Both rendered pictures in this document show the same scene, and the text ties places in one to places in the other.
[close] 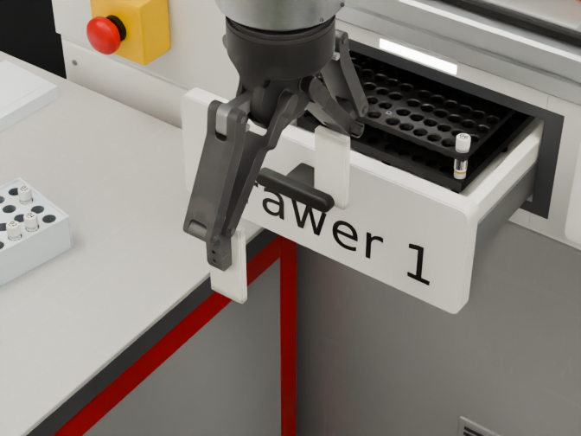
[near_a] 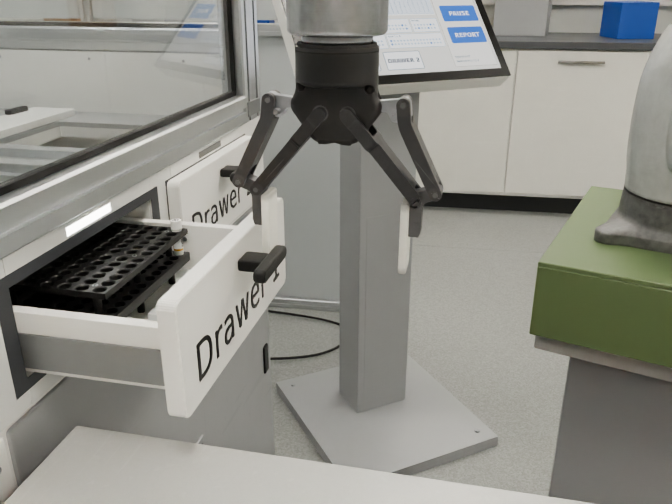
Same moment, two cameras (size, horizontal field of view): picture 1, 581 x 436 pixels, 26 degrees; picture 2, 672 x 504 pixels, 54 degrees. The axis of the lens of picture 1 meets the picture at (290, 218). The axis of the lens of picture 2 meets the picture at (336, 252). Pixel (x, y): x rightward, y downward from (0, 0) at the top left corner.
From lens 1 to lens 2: 1.20 m
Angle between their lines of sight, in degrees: 93
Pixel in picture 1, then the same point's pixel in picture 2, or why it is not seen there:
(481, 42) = (118, 168)
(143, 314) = (317, 469)
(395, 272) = (270, 288)
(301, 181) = (264, 256)
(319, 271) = not seen: outside the picture
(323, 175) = (272, 232)
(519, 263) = not seen: hidden behind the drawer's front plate
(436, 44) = (99, 194)
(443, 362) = not seen: hidden behind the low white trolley
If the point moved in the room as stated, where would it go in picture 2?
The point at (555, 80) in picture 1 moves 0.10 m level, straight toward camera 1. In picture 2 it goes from (151, 162) to (235, 158)
